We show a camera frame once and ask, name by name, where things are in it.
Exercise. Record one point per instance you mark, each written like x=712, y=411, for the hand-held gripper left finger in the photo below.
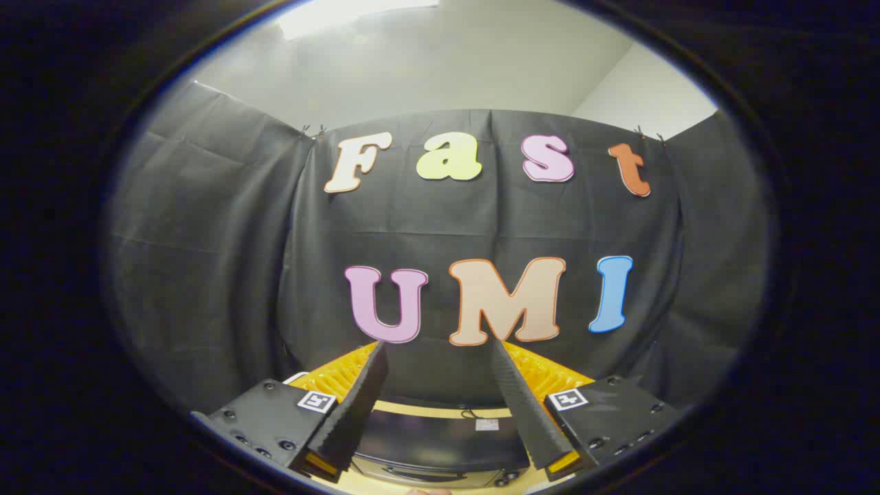
x=357, y=405

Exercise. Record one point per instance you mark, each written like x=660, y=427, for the black toaster oven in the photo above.
x=426, y=440

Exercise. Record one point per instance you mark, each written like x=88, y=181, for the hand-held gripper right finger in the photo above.
x=526, y=412

